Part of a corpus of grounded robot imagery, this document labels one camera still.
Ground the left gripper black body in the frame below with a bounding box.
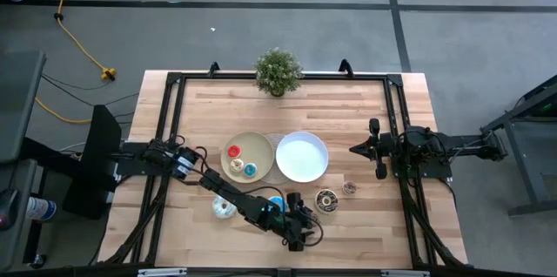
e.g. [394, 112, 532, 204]
[281, 193, 311, 253]

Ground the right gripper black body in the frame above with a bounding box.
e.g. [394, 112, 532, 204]
[368, 118, 396, 180]

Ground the large blue glazed donut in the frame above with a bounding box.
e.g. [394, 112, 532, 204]
[268, 195, 289, 215]

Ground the large white glazed donut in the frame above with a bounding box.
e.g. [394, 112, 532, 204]
[211, 195, 238, 220]

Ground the large chocolate glazed donut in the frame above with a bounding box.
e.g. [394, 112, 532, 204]
[314, 188, 340, 215]

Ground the white round plate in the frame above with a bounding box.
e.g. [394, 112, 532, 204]
[275, 131, 330, 184]

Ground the beige round plate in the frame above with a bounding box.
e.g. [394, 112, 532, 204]
[219, 131, 275, 185]

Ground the green potted plant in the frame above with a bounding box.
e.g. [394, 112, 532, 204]
[253, 46, 305, 98]

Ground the grey metal stand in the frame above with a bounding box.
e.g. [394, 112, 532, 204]
[480, 74, 557, 218]

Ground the black flat panel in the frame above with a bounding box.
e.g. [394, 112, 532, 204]
[62, 104, 124, 221]

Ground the white bottle blue label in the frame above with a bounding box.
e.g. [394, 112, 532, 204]
[24, 196, 58, 222]

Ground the grey desk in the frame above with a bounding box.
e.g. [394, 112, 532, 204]
[0, 49, 47, 165]
[0, 158, 38, 272]

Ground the black round device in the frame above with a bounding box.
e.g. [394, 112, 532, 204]
[0, 188, 21, 232]

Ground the silver metal bracket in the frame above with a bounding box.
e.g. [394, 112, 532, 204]
[137, 267, 189, 277]
[380, 269, 431, 277]

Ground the black metal table frame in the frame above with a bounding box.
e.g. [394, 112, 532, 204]
[97, 59, 470, 269]

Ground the yellow extension cord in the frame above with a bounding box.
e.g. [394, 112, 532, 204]
[34, 0, 117, 125]

